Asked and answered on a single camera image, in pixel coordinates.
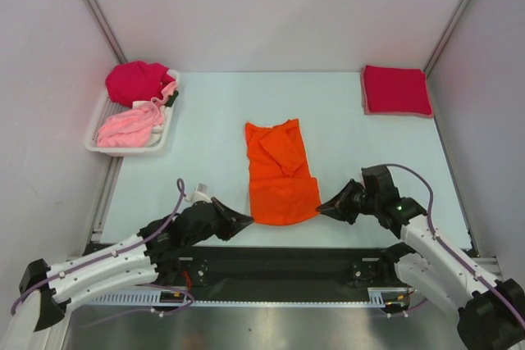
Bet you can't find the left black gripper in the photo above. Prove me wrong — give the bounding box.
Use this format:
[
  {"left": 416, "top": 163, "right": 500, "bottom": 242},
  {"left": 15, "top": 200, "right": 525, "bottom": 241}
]
[{"left": 185, "top": 197, "right": 253, "bottom": 248}]

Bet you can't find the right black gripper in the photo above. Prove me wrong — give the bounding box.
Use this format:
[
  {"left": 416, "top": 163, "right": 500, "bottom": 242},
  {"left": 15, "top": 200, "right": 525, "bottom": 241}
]
[{"left": 317, "top": 178, "right": 379, "bottom": 225}]

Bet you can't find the orange t shirt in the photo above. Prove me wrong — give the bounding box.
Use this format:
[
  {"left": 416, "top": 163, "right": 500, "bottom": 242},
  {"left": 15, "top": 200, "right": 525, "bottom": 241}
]
[{"left": 244, "top": 119, "right": 321, "bottom": 226}]

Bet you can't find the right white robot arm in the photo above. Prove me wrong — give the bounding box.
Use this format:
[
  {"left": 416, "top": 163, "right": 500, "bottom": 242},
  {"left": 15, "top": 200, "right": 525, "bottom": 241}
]
[{"left": 316, "top": 163, "right": 524, "bottom": 349}]

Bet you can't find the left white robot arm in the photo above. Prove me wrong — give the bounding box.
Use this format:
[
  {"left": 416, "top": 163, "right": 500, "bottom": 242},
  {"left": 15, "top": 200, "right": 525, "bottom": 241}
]
[{"left": 11, "top": 198, "right": 254, "bottom": 331}]

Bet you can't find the folded pink t shirt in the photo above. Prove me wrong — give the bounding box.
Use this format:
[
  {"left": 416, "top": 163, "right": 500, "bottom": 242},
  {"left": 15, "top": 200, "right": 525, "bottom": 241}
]
[{"left": 360, "top": 66, "right": 435, "bottom": 120}]

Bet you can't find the folded red t shirt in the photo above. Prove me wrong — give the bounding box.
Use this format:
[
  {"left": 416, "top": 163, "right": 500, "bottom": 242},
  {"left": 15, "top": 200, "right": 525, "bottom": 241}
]
[{"left": 363, "top": 65, "right": 432, "bottom": 116}]

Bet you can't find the crumpled pink t shirt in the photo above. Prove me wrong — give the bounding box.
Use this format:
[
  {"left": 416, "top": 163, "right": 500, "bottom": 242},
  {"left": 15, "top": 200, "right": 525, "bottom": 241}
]
[{"left": 97, "top": 81, "right": 179, "bottom": 148}]

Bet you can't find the white plastic basket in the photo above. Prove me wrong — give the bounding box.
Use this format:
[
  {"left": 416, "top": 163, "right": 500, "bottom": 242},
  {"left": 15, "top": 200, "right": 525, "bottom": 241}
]
[{"left": 85, "top": 68, "right": 180, "bottom": 157}]

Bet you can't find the crumpled magenta t shirt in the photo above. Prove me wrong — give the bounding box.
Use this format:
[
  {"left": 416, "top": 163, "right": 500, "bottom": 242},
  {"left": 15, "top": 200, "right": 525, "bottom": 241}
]
[{"left": 105, "top": 61, "right": 176, "bottom": 107}]

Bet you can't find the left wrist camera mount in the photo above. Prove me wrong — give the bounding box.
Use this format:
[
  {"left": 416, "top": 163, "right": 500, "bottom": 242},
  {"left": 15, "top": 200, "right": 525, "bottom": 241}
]
[{"left": 185, "top": 183, "right": 212, "bottom": 204}]

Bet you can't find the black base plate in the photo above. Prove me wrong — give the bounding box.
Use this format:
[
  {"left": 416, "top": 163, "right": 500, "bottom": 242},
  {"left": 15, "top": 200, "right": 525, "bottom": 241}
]
[{"left": 171, "top": 245, "right": 412, "bottom": 298}]

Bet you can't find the white slotted cable duct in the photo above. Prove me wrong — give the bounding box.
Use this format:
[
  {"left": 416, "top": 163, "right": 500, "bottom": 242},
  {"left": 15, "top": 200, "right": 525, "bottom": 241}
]
[{"left": 86, "top": 288, "right": 409, "bottom": 308}]

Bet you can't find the aluminium frame rail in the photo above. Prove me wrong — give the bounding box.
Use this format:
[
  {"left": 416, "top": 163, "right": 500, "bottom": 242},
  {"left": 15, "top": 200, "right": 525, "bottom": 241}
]
[{"left": 57, "top": 255, "right": 508, "bottom": 292}]

